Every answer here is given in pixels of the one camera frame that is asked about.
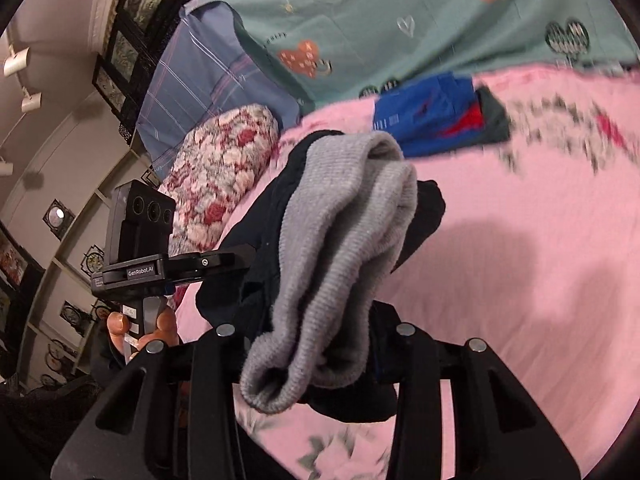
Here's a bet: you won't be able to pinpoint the dark navy pants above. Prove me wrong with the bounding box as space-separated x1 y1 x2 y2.
195 131 445 415

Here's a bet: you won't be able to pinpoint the left hand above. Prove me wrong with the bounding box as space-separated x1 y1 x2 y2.
105 303 181 357

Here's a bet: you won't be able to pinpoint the red floral bolster pillow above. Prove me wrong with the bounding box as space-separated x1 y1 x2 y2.
160 104 280 256

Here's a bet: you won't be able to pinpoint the blue plaid pillow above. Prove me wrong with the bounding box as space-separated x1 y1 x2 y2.
136 1 300 179

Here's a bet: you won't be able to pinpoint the teal heart pattern quilt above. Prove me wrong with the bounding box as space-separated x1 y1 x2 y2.
192 0 639 110

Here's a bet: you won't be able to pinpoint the folded blue red clothes stack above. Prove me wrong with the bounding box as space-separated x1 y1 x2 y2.
372 74 511 158

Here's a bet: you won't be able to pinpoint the pink floral bed sheet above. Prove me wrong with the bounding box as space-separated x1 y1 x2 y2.
171 62 640 480

